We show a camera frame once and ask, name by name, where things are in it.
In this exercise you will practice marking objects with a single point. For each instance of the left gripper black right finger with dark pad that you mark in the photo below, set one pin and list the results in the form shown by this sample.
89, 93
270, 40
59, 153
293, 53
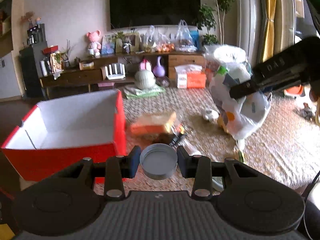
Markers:
251, 201

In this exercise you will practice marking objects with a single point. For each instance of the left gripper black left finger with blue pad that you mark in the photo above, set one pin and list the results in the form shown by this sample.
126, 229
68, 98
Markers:
74, 197

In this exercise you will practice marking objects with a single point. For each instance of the white printed plastic bag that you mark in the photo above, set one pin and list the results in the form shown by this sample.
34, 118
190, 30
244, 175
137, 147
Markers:
242, 107

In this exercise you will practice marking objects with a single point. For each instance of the round metal tin lid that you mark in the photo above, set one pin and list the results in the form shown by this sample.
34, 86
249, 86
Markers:
158, 161

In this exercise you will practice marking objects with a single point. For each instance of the person's hand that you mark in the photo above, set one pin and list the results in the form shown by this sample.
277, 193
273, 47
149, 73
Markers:
314, 96

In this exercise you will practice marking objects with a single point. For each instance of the green orange radio box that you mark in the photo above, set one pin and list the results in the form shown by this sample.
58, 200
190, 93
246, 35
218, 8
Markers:
294, 91

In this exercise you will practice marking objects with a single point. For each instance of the oval green clear-lid case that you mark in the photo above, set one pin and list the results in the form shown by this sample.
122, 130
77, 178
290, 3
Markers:
217, 184

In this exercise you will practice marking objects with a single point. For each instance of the red cardboard box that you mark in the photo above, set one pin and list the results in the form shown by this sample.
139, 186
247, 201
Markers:
57, 133

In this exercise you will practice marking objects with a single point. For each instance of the large bag of fruit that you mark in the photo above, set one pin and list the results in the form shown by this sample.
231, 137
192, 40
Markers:
224, 55

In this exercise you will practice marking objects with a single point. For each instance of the cotton swabs pack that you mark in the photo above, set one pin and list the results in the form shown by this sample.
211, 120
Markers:
190, 149

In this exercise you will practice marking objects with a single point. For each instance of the white standing air conditioner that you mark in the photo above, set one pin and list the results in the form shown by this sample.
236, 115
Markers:
249, 17

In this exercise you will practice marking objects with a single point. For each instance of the yellow round fruit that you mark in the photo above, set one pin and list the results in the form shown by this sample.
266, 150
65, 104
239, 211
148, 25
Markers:
221, 124

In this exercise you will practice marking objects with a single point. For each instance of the yellow curtain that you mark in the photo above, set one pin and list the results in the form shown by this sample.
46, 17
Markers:
268, 44

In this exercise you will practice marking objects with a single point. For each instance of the small white figurine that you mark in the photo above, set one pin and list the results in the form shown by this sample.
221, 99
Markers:
209, 114

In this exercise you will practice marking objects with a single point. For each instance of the black snack packet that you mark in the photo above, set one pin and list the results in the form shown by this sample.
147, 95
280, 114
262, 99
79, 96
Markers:
172, 139

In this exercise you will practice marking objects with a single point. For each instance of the potted green tree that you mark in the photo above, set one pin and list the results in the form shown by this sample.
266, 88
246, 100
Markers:
212, 19

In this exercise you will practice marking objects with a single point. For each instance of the orange white tissue box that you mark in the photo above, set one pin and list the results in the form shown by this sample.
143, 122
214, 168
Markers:
190, 76

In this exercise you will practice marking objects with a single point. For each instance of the orange bread bag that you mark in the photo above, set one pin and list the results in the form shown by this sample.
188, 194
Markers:
154, 123

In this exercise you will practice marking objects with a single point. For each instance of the clear bag dark contents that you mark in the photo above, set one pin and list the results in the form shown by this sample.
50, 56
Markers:
184, 41

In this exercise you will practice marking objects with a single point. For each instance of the wooden tv console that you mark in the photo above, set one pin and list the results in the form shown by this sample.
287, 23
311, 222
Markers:
92, 70

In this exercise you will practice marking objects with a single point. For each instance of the folded green cloth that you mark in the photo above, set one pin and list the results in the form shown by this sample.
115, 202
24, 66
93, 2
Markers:
132, 92

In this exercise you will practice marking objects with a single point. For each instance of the white router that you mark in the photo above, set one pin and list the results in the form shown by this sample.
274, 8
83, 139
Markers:
115, 71

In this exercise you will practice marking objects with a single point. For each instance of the purple gourd vase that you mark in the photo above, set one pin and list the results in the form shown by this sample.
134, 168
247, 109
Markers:
159, 70

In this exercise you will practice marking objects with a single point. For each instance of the clear bag with oranges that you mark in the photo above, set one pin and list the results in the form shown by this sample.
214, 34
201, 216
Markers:
153, 41

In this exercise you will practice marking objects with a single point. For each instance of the black television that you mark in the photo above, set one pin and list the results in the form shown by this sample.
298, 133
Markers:
141, 13

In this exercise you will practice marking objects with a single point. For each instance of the black cabinet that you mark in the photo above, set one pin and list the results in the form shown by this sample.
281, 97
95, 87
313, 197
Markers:
30, 58

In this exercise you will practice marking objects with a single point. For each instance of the pink teddy bear toy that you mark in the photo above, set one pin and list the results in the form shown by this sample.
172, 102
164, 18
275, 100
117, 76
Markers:
94, 46

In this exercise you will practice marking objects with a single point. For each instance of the picture frame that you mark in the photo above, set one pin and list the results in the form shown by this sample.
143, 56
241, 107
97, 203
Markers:
127, 42

